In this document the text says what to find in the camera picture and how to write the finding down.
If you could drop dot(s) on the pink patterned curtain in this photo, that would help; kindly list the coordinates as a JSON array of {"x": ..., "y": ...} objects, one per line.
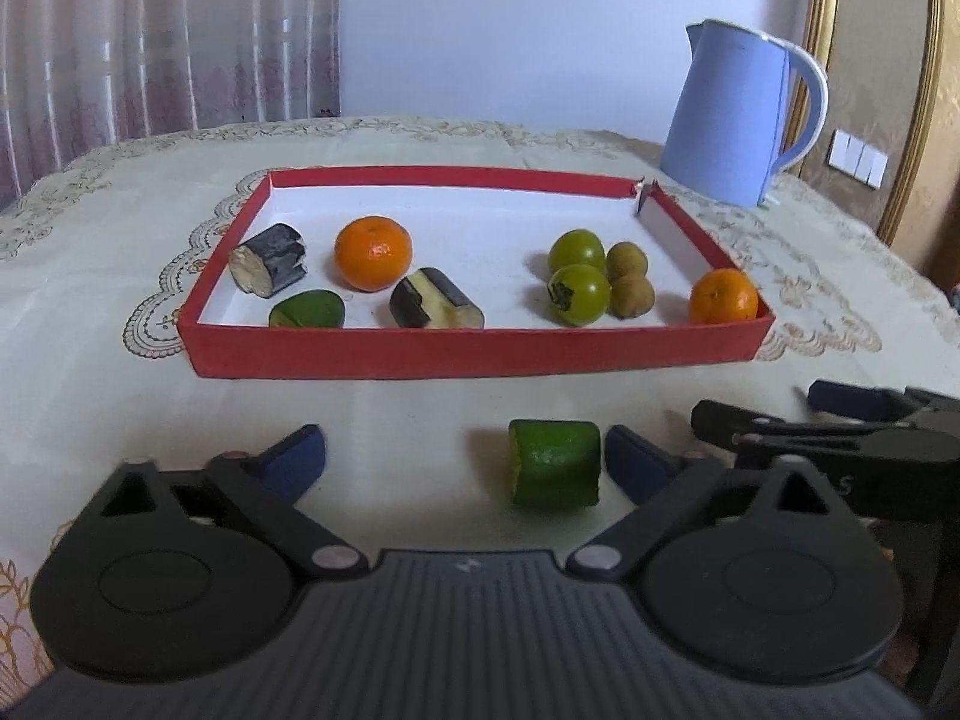
[{"x": 79, "y": 74}]

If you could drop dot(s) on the red shallow cardboard box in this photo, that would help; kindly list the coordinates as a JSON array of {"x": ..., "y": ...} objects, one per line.
[{"x": 489, "y": 230}]

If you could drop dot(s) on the green tomato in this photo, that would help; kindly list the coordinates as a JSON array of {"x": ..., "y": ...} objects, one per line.
[
  {"x": 577, "y": 247},
  {"x": 579, "y": 294}
]

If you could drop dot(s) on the white wall switch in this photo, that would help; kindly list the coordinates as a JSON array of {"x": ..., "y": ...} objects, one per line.
[{"x": 857, "y": 159}]

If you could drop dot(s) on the small green cucumber piece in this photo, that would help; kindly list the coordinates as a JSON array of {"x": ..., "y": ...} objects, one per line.
[{"x": 316, "y": 308}]

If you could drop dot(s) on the cream embroidered tablecloth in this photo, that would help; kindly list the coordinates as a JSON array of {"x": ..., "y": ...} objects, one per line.
[{"x": 98, "y": 257}]

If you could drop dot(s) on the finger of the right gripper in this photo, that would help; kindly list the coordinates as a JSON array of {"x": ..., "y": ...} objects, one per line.
[
  {"x": 873, "y": 404},
  {"x": 739, "y": 430}
]

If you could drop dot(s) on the yellow-brown longan fruit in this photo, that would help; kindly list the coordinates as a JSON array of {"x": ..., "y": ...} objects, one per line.
[
  {"x": 631, "y": 295},
  {"x": 624, "y": 258}
]

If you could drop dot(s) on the light blue electric kettle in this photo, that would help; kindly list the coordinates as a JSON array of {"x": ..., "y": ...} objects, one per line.
[{"x": 725, "y": 139}]

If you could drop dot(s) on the gold framed headboard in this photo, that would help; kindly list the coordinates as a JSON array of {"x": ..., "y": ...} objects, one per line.
[{"x": 893, "y": 71}]

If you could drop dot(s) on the purple eggplant piece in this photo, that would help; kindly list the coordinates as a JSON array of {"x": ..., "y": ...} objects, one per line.
[
  {"x": 268, "y": 262},
  {"x": 427, "y": 299}
]

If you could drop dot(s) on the orange mandarin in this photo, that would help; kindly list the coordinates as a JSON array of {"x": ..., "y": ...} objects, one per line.
[
  {"x": 725, "y": 295},
  {"x": 372, "y": 253}
]

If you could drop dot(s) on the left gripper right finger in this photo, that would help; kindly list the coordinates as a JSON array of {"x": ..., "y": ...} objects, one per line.
[{"x": 667, "y": 493}]

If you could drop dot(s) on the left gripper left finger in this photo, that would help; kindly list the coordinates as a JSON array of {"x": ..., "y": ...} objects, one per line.
[{"x": 264, "y": 489}]

